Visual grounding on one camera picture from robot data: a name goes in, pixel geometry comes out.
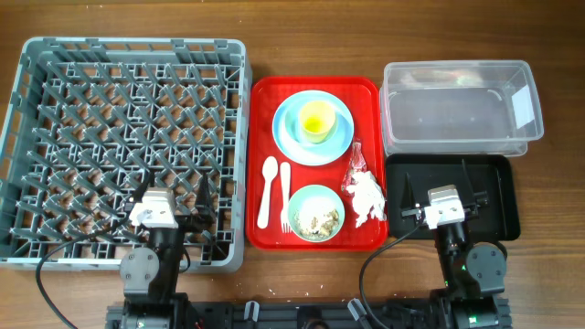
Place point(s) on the white plastic fork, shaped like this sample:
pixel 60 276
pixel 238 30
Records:
pixel 285 175

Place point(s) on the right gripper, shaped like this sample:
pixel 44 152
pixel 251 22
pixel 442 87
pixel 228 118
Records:
pixel 481 197

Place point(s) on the light blue plate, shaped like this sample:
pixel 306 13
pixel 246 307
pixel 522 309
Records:
pixel 314 154

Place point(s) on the red snack wrapper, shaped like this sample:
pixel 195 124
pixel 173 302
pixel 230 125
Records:
pixel 357 166

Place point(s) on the green bowl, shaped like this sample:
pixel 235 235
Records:
pixel 312 191

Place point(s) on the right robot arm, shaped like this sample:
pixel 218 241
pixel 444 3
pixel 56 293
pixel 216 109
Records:
pixel 474 272

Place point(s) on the white plastic spoon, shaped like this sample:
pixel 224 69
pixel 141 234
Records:
pixel 269 171

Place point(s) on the red plastic tray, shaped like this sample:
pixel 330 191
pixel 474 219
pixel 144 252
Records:
pixel 360 95

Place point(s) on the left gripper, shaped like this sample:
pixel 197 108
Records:
pixel 204 206

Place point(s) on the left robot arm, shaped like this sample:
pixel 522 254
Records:
pixel 150 273

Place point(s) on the clear plastic bin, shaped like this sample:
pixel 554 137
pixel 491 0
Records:
pixel 459 107

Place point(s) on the white tissue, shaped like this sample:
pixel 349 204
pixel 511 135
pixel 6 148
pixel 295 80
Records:
pixel 368 200

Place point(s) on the black plastic tray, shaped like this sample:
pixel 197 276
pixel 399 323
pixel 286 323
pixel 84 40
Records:
pixel 491 173

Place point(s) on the yellow plastic cup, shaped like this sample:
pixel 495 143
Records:
pixel 317 119

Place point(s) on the food scraps and rice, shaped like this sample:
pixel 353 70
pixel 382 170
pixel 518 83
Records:
pixel 317 218

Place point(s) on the grey dishwasher rack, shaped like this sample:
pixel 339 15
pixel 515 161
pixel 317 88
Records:
pixel 88 117

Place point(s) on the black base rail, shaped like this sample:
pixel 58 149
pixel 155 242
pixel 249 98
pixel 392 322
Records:
pixel 394 313

